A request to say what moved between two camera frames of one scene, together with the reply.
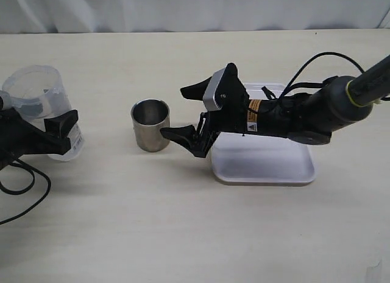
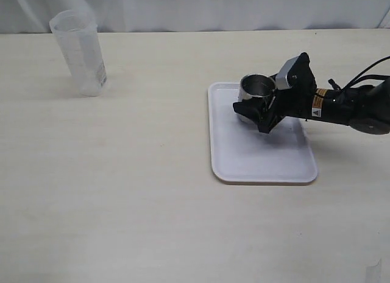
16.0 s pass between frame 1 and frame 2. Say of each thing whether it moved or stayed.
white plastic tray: stayed
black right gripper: moved
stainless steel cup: moved
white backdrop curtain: stayed
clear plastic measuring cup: moved
